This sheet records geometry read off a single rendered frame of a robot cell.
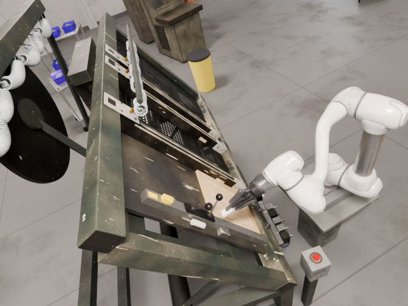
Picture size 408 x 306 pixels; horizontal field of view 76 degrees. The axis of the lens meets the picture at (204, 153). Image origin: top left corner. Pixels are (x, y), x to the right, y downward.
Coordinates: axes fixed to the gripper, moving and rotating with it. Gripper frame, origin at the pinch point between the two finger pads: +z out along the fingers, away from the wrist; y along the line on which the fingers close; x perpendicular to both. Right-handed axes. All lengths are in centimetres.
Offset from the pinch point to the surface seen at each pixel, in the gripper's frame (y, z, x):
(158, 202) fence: -31.7, 12.1, 2.2
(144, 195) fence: -38.0, 13.0, 4.0
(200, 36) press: 139, -17, 485
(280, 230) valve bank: 76, 7, 13
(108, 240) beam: -57, 9, -23
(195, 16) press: 103, -39, 485
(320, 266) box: 65, -7, -22
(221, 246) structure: 23.0, 24.2, -0.6
